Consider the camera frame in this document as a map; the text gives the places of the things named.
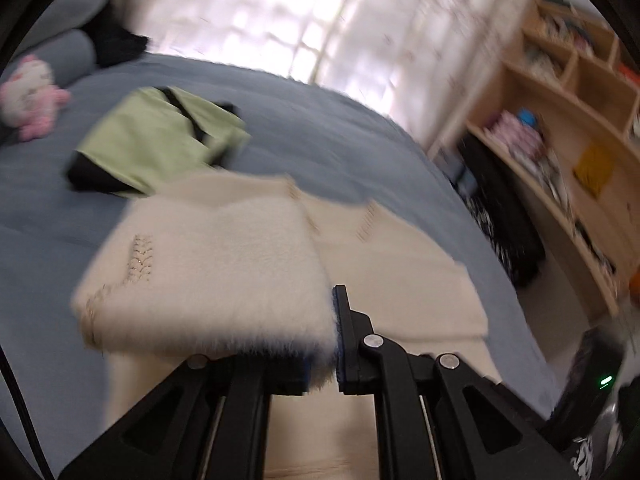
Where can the black white patterned cloth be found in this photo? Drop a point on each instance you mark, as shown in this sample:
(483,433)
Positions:
(487,230)

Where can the green garment with black trim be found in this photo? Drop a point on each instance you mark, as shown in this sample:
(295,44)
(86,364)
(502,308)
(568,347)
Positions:
(150,140)

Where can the blue bed blanket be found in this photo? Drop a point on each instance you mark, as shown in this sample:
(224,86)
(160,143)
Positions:
(325,150)

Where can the black bag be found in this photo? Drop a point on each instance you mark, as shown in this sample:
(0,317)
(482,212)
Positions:
(515,230)

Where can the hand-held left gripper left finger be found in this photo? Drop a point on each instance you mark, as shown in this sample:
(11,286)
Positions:
(285,375)

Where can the blue item on shelf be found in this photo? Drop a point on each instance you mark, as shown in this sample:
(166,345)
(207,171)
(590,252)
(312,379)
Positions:
(527,117)

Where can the white sheer curtain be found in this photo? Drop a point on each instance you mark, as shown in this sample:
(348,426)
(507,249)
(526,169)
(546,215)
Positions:
(300,20)

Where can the grey-blue bolster pillow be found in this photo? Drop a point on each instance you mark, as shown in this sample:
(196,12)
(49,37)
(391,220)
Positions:
(60,55)

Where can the pink plush toy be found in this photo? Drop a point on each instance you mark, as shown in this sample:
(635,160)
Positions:
(30,95)

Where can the cream fluffy sweater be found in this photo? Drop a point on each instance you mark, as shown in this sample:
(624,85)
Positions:
(215,270)

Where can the wooden shelf unit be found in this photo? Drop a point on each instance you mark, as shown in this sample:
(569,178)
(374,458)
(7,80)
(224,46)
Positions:
(560,95)

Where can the yellow item on shelf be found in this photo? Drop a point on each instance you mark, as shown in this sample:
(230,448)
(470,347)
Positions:
(595,167)

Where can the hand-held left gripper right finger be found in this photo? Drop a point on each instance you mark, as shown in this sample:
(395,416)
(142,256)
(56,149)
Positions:
(345,360)

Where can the large grey-blue pillow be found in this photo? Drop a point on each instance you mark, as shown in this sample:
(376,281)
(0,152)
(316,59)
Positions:
(70,0)

